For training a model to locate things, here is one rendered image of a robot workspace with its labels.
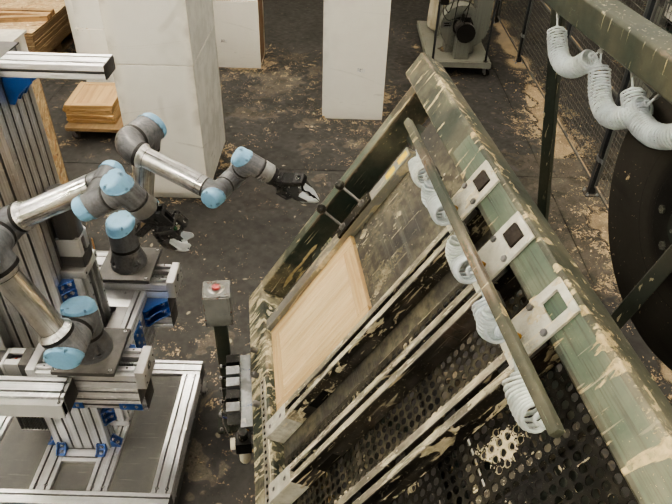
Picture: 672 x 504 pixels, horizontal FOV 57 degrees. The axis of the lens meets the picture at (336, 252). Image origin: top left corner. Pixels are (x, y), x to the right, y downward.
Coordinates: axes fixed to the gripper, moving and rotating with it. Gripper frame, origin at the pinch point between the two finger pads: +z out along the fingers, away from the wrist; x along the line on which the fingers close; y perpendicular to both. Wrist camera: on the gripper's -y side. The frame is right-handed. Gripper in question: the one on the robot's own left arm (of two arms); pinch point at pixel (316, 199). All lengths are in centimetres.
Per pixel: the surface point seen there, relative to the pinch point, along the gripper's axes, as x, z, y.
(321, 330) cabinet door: 48, 15, -9
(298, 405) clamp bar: 76, 11, -17
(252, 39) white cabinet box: -305, 42, 386
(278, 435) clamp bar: 86, 14, -5
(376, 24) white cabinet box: -274, 96, 214
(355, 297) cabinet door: 36.6, 13.5, -26.7
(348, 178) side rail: -13.6, 8.7, -2.2
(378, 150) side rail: -23.9, 10.4, -14.7
